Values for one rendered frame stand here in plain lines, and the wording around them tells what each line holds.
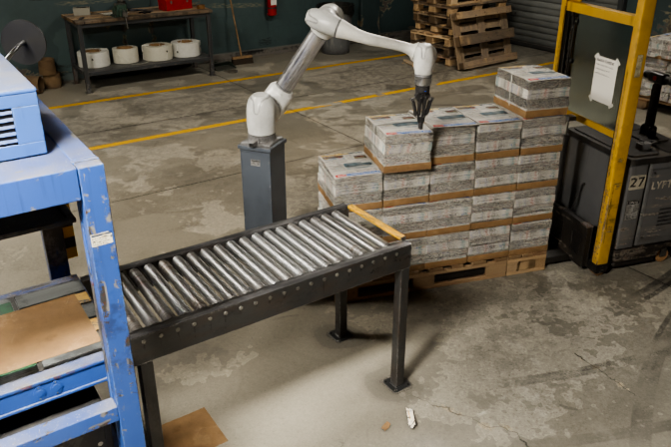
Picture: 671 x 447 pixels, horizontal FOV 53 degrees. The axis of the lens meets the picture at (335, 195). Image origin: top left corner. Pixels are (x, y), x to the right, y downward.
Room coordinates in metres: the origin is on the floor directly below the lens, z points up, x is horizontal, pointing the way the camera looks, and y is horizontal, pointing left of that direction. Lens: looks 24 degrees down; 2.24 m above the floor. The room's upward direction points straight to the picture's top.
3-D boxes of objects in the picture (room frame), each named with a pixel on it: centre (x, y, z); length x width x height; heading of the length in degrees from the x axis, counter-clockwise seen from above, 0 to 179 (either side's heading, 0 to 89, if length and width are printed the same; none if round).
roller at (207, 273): (2.45, 0.53, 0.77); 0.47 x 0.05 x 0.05; 34
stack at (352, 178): (3.78, -0.50, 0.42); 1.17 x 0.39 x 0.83; 107
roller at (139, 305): (2.26, 0.80, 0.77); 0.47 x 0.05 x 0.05; 34
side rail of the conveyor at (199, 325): (2.35, 0.22, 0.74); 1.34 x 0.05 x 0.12; 124
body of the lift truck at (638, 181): (4.22, -1.96, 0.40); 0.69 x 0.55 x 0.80; 17
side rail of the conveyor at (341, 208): (2.77, 0.50, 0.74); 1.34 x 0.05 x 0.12; 124
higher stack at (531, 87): (3.99, -1.19, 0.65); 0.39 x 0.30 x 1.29; 17
